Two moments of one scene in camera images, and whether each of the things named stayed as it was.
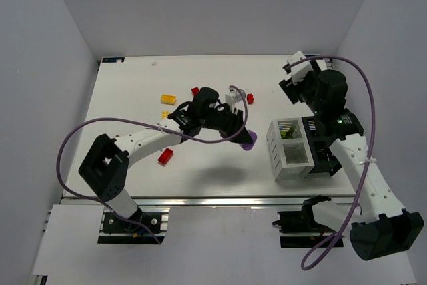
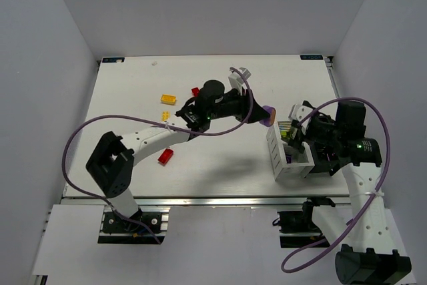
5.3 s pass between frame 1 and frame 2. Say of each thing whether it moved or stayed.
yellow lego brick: stayed
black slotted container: stayed
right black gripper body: moved
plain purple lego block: moved
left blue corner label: stayed
